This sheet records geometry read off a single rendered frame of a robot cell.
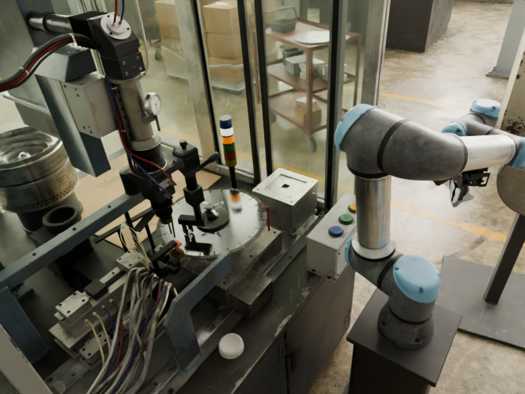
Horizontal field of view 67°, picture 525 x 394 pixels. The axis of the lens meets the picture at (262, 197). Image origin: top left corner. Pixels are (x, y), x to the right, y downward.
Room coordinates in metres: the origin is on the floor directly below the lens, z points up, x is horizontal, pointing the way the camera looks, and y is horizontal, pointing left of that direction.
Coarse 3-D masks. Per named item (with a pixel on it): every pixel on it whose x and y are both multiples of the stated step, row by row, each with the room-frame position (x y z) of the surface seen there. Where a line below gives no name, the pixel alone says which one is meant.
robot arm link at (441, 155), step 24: (408, 144) 0.64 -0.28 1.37; (432, 144) 0.64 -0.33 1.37; (456, 144) 0.66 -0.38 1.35; (480, 144) 0.72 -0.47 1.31; (504, 144) 0.78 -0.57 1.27; (384, 168) 0.66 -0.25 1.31; (408, 168) 0.63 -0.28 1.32; (432, 168) 0.62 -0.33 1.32; (456, 168) 0.63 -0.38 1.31; (480, 168) 0.74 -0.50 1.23
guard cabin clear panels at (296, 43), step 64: (64, 0) 1.93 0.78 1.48; (128, 0) 1.84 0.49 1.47; (320, 0) 1.27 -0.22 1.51; (256, 64) 1.43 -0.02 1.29; (320, 64) 1.27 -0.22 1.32; (0, 128) 1.57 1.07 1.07; (192, 128) 1.69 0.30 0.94; (256, 128) 1.45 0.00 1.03; (320, 128) 1.26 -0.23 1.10; (320, 192) 1.26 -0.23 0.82
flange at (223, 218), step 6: (216, 210) 1.00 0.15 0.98; (222, 210) 1.02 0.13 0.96; (204, 216) 0.98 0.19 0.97; (210, 216) 0.97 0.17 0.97; (222, 216) 0.99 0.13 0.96; (228, 216) 0.99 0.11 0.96; (210, 222) 0.96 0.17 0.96; (216, 222) 0.96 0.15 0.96; (222, 222) 0.96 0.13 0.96; (204, 228) 0.94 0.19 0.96; (210, 228) 0.93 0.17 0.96; (216, 228) 0.94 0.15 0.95
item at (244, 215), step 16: (208, 192) 1.14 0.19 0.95; (224, 192) 1.13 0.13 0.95; (240, 192) 1.12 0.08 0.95; (176, 208) 1.06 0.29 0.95; (192, 208) 1.06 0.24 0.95; (224, 208) 1.04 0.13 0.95; (240, 208) 1.03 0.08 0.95; (256, 208) 1.03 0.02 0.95; (176, 224) 0.98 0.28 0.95; (240, 224) 0.95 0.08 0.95; (256, 224) 0.94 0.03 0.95; (192, 240) 0.90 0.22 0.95; (208, 240) 0.89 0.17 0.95; (224, 240) 0.88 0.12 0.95; (240, 240) 0.88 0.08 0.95
